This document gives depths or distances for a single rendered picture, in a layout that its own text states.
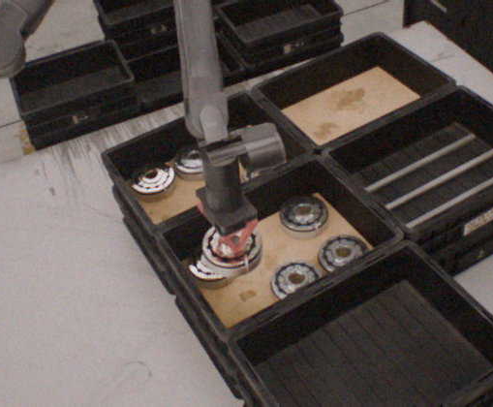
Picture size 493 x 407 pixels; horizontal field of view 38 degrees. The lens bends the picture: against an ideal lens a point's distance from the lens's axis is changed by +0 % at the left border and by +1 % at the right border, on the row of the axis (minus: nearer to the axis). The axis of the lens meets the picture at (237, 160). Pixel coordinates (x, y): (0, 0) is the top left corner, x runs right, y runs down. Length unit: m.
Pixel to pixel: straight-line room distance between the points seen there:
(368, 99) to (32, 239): 0.91
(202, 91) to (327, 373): 0.56
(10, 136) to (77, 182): 1.49
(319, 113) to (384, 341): 0.68
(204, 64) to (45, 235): 0.89
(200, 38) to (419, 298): 0.66
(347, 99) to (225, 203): 0.80
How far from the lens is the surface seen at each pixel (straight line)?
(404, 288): 1.44
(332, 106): 1.85
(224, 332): 1.27
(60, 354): 1.62
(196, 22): 1.11
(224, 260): 1.22
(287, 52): 2.66
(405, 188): 1.63
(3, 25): 1.07
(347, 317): 1.40
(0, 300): 1.76
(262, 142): 1.10
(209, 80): 1.09
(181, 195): 1.65
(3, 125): 3.52
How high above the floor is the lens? 1.97
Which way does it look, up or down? 42 degrees down
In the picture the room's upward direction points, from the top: 9 degrees counter-clockwise
